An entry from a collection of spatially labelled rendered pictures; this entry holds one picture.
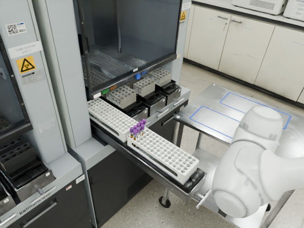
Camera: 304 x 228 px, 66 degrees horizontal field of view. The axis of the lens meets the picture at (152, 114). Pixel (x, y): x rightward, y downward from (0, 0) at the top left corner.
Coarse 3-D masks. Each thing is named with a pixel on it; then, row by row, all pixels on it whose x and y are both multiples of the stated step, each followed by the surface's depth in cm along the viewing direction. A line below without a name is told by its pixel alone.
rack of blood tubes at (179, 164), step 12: (144, 132) 102; (144, 144) 95; (156, 144) 96; (168, 144) 96; (144, 156) 96; (156, 156) 91; (168, 156) 91; (180, 156) 93; (192, 156) 92; (168, 168) 94; (180, 168) 87; (192, 168) 87; (180, 180) 87
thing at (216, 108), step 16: (208, 96) 134; (224, 96) 135; (240, 96) 136; (192, 112) 122; (208, 112) 122; (224, 112) 123; (240, 112) 124; (288, 112) 126; (176, 128) 121; (192, 128) 114; (208, 128) 112; (224, 128) 113; (288, 128) 115; (224, 144) 107; (288, 144) 106; (208, 160) 168; (208, 176) 157; (288, 192) 99; (208, 208) 140; (240, 224) 132; (256, 224) 132
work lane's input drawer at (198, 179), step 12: (96, 132) 112; (108, 132) 107; (120, 144) 103; (132, 156) 99; (144, 168) 97; (156, 168) 93; (168, 180) 89; (192, 180) 88; (204, 180) 95; (180, 192) 87; (192, 192) 88
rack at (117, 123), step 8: (88, 104) 116; (96, 104) 115; (104, 104) 117; (96, 112) 112; (104, 112) 110; (112, 112) 112; (120, 112) 111; (96, 120) 111; (104, 120) 106; (112, 120) 106; (120, 120) 107; (128, 120) 107; (112, 128) 110; (120, 128) 103; (128, 128) 102; (120, 136) 102
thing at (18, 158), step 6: (24, 150) 87; (30, 150) 88; (12, 156) 86; (18, 156) 86; (24, 156) 88; (30, 156) 90; (36, 156) 92; (6, 162) 83; (12, 162) 85; (18, 162) 87; (24, 162) 89; (6, 168) 84; (12, 168) 86; (18, 168) 88
